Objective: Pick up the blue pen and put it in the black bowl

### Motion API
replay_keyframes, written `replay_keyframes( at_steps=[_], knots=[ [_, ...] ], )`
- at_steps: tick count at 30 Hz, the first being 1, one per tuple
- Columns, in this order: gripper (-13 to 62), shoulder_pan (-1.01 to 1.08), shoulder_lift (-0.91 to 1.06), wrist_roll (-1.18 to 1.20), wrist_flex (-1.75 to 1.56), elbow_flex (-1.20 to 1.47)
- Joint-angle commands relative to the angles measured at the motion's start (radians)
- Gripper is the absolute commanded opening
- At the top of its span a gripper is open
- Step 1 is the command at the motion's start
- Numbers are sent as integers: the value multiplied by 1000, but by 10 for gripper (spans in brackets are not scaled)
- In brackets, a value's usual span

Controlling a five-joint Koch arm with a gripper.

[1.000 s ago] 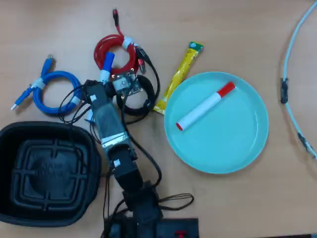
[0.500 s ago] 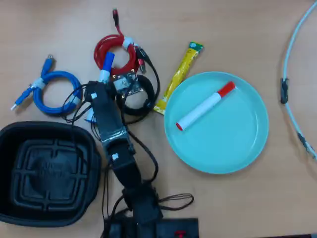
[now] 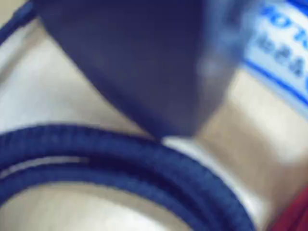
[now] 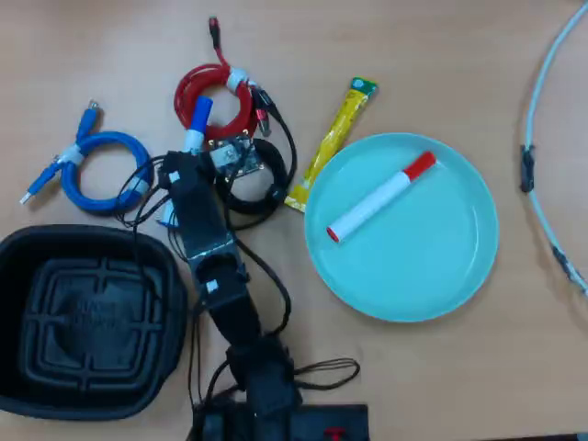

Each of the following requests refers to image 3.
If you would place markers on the blue marker pen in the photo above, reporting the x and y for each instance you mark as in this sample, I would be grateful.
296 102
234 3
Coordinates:
284 48

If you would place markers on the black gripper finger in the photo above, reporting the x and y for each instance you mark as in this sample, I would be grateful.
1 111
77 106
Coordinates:
134 60
216 48

